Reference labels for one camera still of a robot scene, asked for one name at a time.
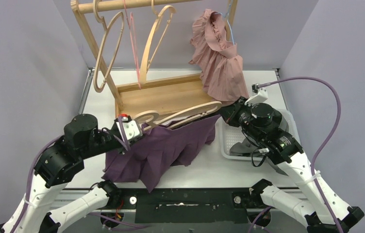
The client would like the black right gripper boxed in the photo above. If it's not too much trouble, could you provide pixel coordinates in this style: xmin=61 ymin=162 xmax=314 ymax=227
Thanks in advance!
xmin=219 ymin=96 xmax=265 ymax=142

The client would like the grey green skirt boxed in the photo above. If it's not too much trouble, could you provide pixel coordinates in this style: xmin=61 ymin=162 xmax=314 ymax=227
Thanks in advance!
xmin=229 ymin=111 xmax=291 ymax=176

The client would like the purple skirt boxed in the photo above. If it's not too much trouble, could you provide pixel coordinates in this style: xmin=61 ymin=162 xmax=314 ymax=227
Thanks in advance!
xmin=102 ymin=114 xmax=220 ymax=192

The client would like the pink pleated skirt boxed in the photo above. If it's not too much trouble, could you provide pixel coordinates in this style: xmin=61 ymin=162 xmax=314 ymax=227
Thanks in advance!
xmin=189 ymin=9 xmax=249 ymax=105

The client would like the blue wire hanger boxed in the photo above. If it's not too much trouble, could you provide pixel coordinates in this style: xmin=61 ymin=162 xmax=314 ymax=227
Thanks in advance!
xmin=217 ymin=0 xmax=237 ymax=44

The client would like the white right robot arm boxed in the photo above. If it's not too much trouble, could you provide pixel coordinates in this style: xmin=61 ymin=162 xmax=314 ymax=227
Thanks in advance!
xmin=218 ymin=97 xmax=365 ymax=233

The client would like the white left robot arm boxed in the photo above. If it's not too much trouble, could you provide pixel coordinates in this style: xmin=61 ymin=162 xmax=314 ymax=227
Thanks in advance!
xmin=0 ymin=114 xmax=143 ymax=233

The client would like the wooden hanger rack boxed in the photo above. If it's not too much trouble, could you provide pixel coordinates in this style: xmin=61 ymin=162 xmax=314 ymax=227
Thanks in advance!
xmin=70 ymin=0 xmax=212 ymax=117

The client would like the white plastic basket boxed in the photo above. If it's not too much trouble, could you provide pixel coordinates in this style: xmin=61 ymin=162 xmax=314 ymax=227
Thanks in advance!
xmin=216 ymin=109 xmax=300 ymax=161

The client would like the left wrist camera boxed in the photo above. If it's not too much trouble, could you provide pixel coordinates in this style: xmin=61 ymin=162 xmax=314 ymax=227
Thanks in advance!
xmin=116 ymin=114 xmax=143 ymax=144

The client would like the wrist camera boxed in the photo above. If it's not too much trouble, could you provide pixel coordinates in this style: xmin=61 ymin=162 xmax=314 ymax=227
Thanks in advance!
xmin=245 ymin=83 xmax=268 ymax=106
xmin=116 ymin=114 xmax=143 ymax=144

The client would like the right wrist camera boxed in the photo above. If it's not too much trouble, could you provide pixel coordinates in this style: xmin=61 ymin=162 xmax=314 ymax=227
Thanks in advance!
xmin=245 ymin=83 xmax=268 ymax=106

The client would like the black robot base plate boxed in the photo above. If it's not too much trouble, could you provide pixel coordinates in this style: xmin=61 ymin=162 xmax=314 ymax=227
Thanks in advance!
xmin=99 ymin=179 xmax=281 ymax=229

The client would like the pink wire hanger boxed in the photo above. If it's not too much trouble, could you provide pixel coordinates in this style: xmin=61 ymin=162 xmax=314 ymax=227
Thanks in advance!
xmin=123 ymin=0 xmax=141 ymax=90

